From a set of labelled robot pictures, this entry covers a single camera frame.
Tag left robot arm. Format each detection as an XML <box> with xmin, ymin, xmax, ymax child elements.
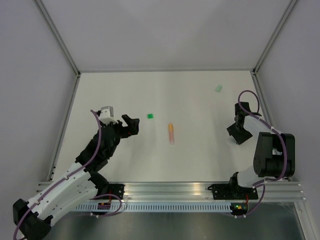
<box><xmin>12</xmin><ymin>110</ymin><xmax>140</xmax><ymax>240</ymax></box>

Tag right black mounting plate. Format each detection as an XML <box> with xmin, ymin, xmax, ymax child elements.
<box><xmin>207</xmin><ymin>183</ymin><xmax>258</xmax><ymax>200</ymax></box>

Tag black mounting plate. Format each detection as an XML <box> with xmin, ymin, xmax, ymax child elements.
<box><xmin>106</xmin><ymin>183</ymin><xmax>125</xmax><ymax>201</ymax></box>
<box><xmin>207</xmin><ymin>183</ymin><xmax>258</xmax><ymax>200</ymax></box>

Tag right aluminium frame post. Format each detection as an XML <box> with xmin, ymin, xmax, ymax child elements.
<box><xmin>250</xmin><ymin>0</ymin><xmax>300</xmax><ymax>126</ymax></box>

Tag orange highlighter pen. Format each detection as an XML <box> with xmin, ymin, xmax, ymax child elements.
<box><xmin>168</xmin><ymin>130</ymin><xmax>175</xmax><ymax>145</ymax></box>

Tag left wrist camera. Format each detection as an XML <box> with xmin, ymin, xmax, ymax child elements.
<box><xmin>98</xmin><ymin>106</ymin><xmax>118</xmax><ymax>125</ymax></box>

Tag left aluminium frame post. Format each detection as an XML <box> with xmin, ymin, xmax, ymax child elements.
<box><xmin>32</xmin><ymin>0</ymin><xmax>81</xmax><ymax>182</ymax></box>

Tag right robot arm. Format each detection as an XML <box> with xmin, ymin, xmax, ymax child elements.
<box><xmin>227</xmin><ymin>101</ymin><xmax>296</xmax><ymax>199</ymax></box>

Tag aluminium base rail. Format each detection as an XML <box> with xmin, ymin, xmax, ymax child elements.
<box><xmin>36</xmin><ymin>181</ymin><xmax>307</xmax><ymax>202</ymax></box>

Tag bright green pen cap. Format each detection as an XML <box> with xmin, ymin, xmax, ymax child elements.
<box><xmin>147</xmin><ymin>113</ymin><xmax>154</xmax><ymax>119</ymax></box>

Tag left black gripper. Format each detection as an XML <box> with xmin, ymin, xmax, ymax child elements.
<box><xmin>99</xmin><ymin>114</ymin><xmax>140</xmax><ymax>158</ymax></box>

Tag aluminium frame post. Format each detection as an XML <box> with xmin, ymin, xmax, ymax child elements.
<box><xmin>32</xmin><ymin>0</ymin><xmax>81</xmax><ymax>182</ymax></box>
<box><xmin>250</xmin><ymin>0</ymin><xmax>300</xmax><ymax>126</ymax></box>

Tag white slotted cable duct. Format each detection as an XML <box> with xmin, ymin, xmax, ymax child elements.
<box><xmin>73</xmin><ymin>201</ymin><xmax>232</xmax><ymax>213</ymax></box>

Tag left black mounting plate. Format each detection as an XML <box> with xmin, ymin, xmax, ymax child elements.
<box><xmin>106</xmin><ymin>183</ymin><xmax>125</xmax><ymax>201</ymax></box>

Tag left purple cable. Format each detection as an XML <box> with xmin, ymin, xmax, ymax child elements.
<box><xmin>12</xmin><ymin>109</ymin><xmax>123</xmax><ymax>240</ymax></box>

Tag light green pen cap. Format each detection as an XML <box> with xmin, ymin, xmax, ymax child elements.
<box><xmin>215</xmin><ymin>85</ymin><xmax>223</xmax><ymax>93</ymax></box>

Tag purple cable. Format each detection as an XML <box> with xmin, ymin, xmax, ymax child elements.
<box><xmin>237</xmin><ymin>89</ymin><xmax>291</xmax><ymax>219</ymax></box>
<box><xmin>12</xmin><ymin>109</ymin><xmax>123</xmax><ymax>240</ymax></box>

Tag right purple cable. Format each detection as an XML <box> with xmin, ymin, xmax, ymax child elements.
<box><xmin>237</xmin><ymin>89</ymin><xmax>291</xmax><ymax>219</ymax></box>

